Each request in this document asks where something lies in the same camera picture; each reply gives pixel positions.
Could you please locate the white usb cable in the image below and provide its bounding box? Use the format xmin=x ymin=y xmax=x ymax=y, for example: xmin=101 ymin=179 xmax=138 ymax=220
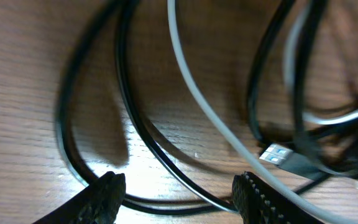
xmin=166 ymin=0 xmax=358 ymax=224

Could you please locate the black usb cable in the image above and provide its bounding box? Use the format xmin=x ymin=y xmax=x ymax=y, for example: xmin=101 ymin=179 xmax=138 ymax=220
xmin=54 ymin=0 xmax=358 ymax=216

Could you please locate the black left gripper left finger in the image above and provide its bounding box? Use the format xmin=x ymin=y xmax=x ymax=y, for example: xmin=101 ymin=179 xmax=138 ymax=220
xmin=34 ymin=171 xmax=126 ymax=224

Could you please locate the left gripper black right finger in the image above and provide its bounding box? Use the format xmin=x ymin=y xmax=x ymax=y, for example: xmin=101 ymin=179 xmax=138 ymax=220
xmin=232 ymin=172 xmax=321 ymax=224

